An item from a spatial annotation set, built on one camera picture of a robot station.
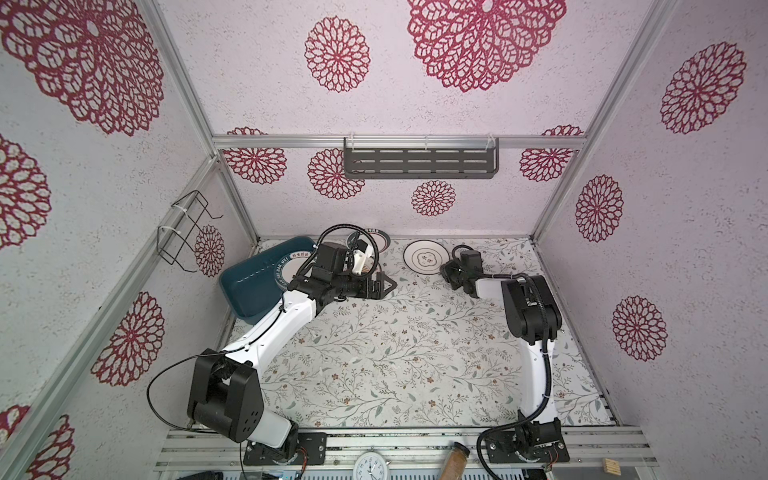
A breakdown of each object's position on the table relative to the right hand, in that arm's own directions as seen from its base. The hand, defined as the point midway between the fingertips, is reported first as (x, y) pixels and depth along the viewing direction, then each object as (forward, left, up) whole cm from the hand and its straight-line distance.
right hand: (439, 260), depth 110 cm
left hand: (-26, +19, +17) cm, 37 cm away
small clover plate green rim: (+4, +4, -2) cm, 6 cm away
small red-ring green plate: (+13, +22, -2) cm, 26 cm away
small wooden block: (-62, -36, -3) cm, 71 cm away
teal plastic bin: (-13, +67, -2) cm, 69 cm away
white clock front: (-64, +21, +1) cm, 68 cm away
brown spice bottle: (-63, +1, +1) cm, 63 cm away
